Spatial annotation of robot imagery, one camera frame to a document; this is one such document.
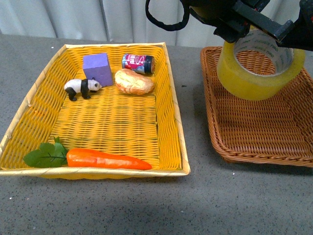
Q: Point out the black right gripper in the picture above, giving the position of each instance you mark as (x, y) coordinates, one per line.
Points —
(233, 18)

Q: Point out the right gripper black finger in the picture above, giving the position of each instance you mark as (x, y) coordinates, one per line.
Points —
(298, 34)

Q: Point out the yellowish clear tape roll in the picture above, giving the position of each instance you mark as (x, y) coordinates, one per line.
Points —
(249, 85)

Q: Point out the brown wicker basket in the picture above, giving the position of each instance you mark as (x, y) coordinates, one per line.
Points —
(278, 130)

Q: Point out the yellow woven basket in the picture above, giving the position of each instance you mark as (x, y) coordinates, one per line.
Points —
(147, 126)

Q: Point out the small red labelled jar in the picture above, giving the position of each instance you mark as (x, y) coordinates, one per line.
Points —
(144, 64)

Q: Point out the toy bread roll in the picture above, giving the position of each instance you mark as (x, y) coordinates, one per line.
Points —
(130, 82)

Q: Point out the purple foam block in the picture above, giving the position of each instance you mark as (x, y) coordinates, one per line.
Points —
(97, 66)

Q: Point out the toy panda figurine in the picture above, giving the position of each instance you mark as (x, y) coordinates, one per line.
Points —
(75, 86)

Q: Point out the toy orange carrot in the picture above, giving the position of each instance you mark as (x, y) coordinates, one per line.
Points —
(56, 155)

